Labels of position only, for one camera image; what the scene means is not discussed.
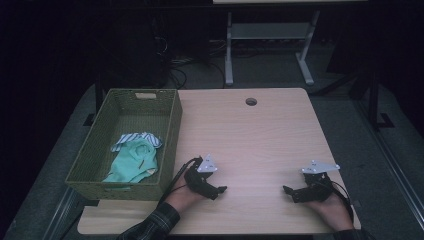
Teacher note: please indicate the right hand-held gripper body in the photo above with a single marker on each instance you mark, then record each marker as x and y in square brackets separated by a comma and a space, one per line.
[316, 190]

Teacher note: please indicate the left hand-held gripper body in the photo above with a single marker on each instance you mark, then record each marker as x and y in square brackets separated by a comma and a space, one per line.
[196, 180]

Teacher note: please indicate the mint green garment striped trim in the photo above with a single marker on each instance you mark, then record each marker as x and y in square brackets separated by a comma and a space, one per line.
[133, 163]

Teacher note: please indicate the green woven basket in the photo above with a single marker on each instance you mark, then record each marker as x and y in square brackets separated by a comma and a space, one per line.
[126, 116]

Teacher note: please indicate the person's left hand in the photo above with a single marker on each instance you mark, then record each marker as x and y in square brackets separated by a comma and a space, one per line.
[182, 198]

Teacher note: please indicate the person's right hand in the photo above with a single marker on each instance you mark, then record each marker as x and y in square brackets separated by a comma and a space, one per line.
[333, 210]

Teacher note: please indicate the black stand leg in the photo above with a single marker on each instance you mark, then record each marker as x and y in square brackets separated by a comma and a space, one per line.
[96, 100]
[375, 100]

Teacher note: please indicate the grey metal stand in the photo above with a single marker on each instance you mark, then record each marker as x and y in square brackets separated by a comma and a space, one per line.
[270, 31]

